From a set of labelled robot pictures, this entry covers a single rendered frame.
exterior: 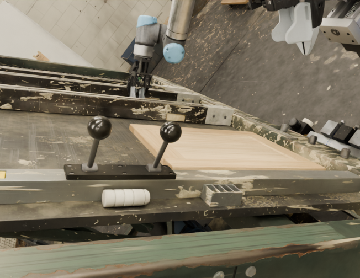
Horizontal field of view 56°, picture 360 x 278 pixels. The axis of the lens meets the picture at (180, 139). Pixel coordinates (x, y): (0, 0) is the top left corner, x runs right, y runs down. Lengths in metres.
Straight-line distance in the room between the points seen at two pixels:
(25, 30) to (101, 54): 1.85
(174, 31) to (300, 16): 0.68
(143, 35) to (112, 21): 4.80
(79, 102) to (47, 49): 3.46
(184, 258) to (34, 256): 0.16
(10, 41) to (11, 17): 0.27
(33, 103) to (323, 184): 0.90
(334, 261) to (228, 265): 0.19
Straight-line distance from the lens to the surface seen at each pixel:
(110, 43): 6.14
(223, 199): 0.66
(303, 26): 0.59
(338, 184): 0.92
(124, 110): 1.24
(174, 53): 1.21
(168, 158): 0.82
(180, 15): 1.19
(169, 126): 0.55
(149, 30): 1.34
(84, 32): 6.07
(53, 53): 4.65
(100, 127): 0.52
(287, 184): 0.80
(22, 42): 4.64
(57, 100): 1.20
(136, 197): 0.59
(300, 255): 0.51
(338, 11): 1.36
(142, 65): 1.35
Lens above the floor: 1.71
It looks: 30 degrees down
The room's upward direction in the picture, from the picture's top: 53 degrees counter-clockwise
